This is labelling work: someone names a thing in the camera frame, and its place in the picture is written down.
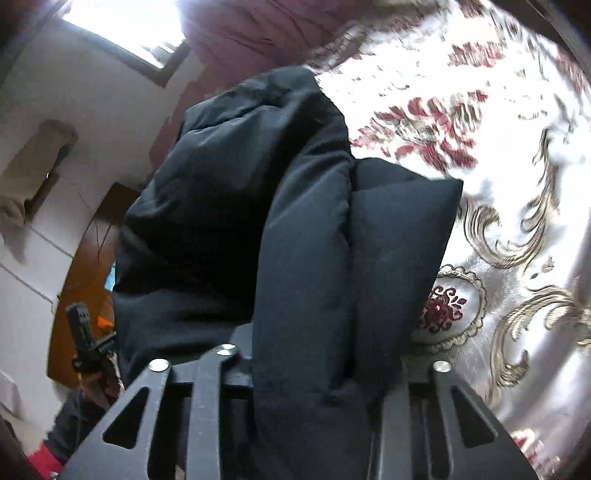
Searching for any black puffer jacket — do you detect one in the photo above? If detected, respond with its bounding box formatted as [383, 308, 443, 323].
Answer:
[113, 66, 463, 479]

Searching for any person's left hand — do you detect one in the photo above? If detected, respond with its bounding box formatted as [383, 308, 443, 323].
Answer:
[77, 354, 124, 410]

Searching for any orange blue brown pillow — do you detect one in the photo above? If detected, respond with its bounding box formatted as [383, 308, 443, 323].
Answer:
[96, 263, 116, 334]

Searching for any brown wooden headboard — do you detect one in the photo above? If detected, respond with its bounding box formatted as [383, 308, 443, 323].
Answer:
[46, 183, 139, 388]

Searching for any dark framed window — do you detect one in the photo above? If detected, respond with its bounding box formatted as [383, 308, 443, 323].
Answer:
[58, 0, 189, 87]

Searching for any floral satin bed quilt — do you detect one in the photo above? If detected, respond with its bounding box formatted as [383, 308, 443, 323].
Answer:
[308, 1, 590, 479]

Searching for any purple window curtain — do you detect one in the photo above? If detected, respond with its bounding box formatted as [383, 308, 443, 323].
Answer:
[177, 0, 372, 86]

